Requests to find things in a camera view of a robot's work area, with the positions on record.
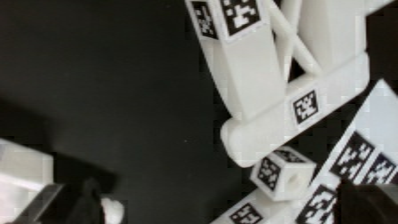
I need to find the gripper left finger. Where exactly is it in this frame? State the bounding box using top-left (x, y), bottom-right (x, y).
top-left (11, 159), bottom-right (117, 224)

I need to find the white marker base sheet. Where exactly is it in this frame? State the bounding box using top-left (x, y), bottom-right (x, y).
top-left (210, 79), bottom-right (398, 224)

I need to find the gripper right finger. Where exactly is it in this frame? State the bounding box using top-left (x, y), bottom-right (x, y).
top-left (334, 181), bottom-right (398, 224)

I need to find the white chair seat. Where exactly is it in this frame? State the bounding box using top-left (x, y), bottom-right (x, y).
top-left (0, 138), bottom-right (124, 224)

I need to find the white chair back frame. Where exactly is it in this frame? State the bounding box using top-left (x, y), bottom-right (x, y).
top-left (185, 0), bottom-right (398, 167)

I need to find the white chair leg cube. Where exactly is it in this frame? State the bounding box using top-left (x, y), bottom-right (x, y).
top-left (250, 146), bottom-right (316, 201)

